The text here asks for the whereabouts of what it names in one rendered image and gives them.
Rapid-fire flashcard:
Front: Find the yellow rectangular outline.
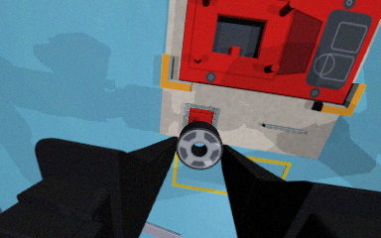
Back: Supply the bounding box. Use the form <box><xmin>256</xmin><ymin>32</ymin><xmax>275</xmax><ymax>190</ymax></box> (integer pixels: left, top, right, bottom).
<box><xmin>172</xmin><ymin>152</ymin><xmax>292</xmax><ymax>195</ymax></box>

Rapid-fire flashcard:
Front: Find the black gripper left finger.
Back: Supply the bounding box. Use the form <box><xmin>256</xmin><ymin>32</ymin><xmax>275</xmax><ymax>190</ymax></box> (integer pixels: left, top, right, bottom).
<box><xmin>35</xmin><ymin>136</ymin><xmax>178</xmax><ymax>238</ymax></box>

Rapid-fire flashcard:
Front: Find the grey flat bar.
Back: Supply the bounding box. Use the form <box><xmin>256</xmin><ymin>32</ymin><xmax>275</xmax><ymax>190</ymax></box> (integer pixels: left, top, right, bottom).
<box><xmin>142</xmin><ymin>221</ymin><xmax>182</xmax><ymax>238</ymax></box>

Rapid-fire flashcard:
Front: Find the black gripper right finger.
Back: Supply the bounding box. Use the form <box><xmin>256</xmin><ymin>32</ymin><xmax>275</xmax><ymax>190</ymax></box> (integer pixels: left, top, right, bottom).
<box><xmin>221</xmin><ymin>144</ymin><xmax>381</xmax><ymax>238</ymax></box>

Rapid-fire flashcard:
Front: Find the black and grey toy wheel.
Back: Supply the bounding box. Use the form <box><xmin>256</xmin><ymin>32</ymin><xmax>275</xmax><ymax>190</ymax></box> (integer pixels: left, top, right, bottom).
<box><xmin>176</xmin><ymin>121</ymin><xmax>223</xmax><ymax>171</ymax></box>

